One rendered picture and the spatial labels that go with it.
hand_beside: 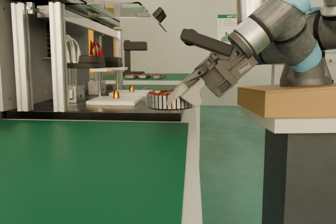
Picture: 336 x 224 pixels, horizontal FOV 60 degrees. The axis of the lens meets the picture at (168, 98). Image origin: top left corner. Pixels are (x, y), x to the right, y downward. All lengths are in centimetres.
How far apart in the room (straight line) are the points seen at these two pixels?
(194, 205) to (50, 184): 18
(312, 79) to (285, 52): 27
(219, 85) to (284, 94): 28
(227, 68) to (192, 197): 36
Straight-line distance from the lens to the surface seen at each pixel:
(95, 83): 120
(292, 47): 69
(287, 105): 86
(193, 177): 40
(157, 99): 61
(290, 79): 97
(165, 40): 630
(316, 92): 89
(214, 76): 63
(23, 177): 43
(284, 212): 102
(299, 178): 99
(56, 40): 82
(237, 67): 64
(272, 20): 64
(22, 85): 86
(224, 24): 634
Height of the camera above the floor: 90
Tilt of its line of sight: 7 degrees down
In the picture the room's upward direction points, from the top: straight up
